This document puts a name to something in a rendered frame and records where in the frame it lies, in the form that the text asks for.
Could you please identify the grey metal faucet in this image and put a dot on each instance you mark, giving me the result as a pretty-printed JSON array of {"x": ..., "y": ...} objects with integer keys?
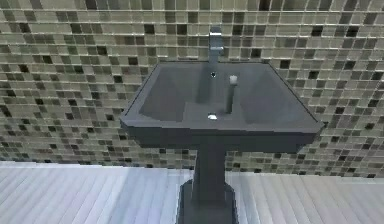
[{"x": 215, "y": 46}]

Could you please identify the dark grey pedestal sink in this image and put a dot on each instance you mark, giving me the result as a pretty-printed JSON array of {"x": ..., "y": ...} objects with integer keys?
[{"x": 266, "y": 106}]

